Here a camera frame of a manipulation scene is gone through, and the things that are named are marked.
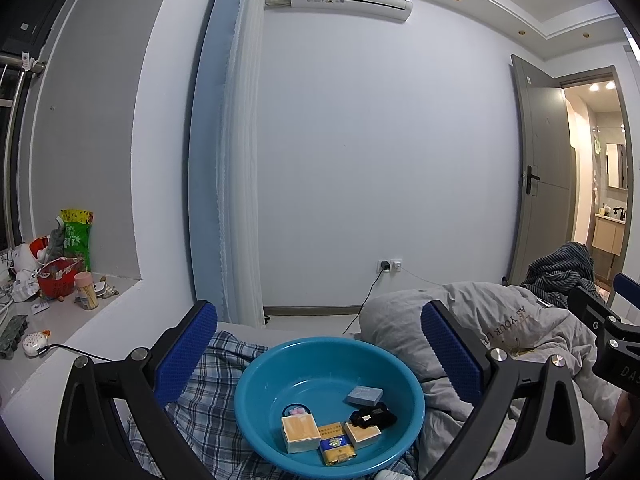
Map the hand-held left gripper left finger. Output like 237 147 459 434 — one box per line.
54 300 219 480

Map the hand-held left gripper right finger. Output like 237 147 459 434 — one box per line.
421 300 587 480

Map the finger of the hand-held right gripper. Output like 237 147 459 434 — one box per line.
612 272 640 326
567 286 622 334

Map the blue plastic basin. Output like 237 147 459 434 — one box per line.
234 336 427 475

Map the small blue-grey box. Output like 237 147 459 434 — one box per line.
344 386 385 407

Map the black hair tie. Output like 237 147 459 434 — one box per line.
349 402 397 429

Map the small tan cardboard box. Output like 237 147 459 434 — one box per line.
344 421 382 451

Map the cream cardboard box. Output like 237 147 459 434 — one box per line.
281 412 321 455

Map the yellow cigarette box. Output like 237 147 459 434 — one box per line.
318 422 359 466

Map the person's right hand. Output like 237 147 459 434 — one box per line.
600 391 640 465

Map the dark striped cloth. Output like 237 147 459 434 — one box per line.
520 241 599 309

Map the plaid cloth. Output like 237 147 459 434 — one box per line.
127 330 421 480

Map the wooden vanity cabinet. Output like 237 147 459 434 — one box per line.
592 212 626 256

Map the grey quilt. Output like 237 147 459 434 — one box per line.
359 281 622 480

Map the pink-lidded toothpick jar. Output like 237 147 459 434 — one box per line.
74 271 98 311

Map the bathroom mirror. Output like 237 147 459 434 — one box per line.
606 143 629 190

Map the green snack bag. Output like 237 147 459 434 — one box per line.
60 208 95 272

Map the blue curtain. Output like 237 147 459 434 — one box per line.
189 0 251 324

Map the grey plush toy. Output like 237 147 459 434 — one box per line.
47 220 69 264

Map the dark green toy tank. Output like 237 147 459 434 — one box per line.
0 315 29 360

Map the crumpled white wrapper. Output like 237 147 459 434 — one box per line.
11 270 41 304

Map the grey door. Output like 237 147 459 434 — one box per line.
505 54 576 286

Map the white and red plush toy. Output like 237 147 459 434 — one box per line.
10 237 51 274

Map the white sheer curtain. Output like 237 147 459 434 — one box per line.
217 0 269 329

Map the metal window railing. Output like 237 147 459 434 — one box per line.
0 50 46 257

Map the thin black power cable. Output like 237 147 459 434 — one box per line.
46 344 129 364

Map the black charger cable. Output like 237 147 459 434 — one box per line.
342 270 384 336

